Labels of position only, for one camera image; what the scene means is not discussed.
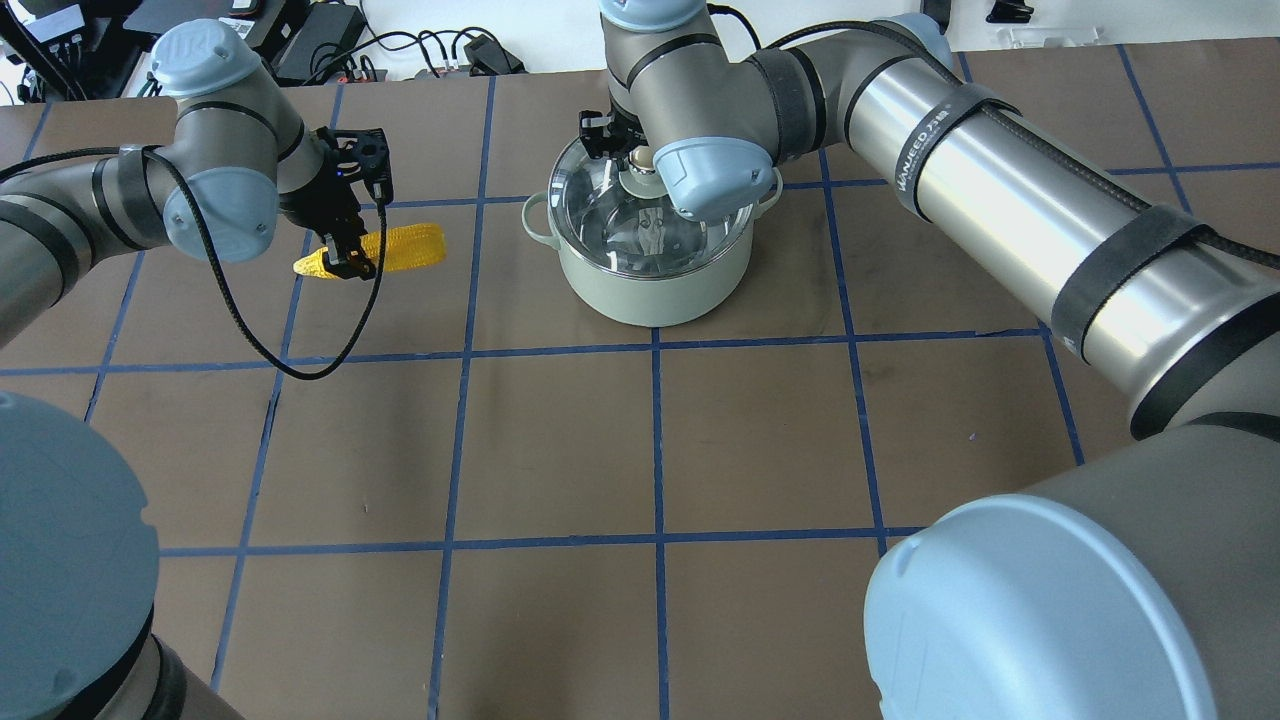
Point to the glass pot lid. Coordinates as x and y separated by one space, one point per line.
634 235

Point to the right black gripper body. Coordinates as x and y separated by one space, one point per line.
651 232

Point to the pale green pot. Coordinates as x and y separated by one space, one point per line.
652 304

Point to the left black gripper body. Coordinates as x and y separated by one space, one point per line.
316 203

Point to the yellow corn cob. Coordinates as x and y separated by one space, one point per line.
400 249

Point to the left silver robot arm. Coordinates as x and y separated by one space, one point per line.
80 563

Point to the black power adapter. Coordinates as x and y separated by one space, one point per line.
327 30

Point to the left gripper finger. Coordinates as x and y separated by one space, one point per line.
346 254

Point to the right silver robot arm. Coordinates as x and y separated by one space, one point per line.
1139 585

